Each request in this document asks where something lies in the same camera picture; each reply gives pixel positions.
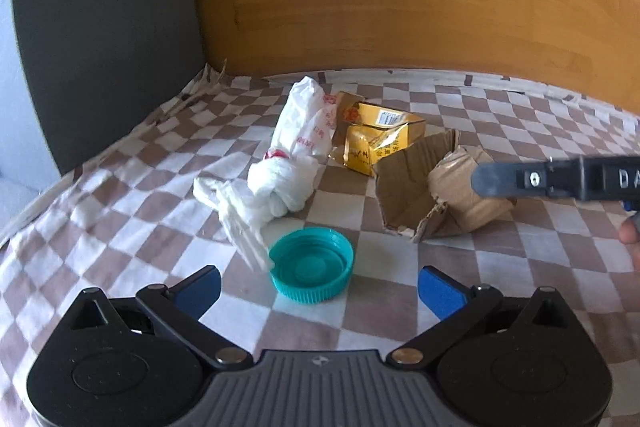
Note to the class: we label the grey storage box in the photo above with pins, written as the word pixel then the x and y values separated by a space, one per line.
pixel 110 47

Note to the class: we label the grey seat cushion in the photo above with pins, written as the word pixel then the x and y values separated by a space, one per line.
pixel 15 202

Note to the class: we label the torn brown cardboard box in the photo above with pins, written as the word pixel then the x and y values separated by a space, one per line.
pixel 405 187

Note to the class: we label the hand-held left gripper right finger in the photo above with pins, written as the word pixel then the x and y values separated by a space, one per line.
pixel 440 292

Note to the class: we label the person's right hand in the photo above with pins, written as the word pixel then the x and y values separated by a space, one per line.
pixel 631 229

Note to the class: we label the yellow carton box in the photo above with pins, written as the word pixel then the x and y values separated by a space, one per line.
pixel 380 142

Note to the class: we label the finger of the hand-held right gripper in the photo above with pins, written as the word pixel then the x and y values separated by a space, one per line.
pixel 500 179

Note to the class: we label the wooden bed backboard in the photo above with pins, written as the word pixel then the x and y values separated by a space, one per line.
pixel 400 7

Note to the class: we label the teal bottle cap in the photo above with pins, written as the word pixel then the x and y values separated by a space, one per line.
pixel 310 272

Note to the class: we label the white plastic bag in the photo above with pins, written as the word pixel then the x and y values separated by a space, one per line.
pixel 295 132

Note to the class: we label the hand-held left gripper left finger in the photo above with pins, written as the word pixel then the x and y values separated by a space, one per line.
pixel 197 292

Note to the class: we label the brown white checkered blanket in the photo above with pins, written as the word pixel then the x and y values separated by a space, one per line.
pixel 500 267

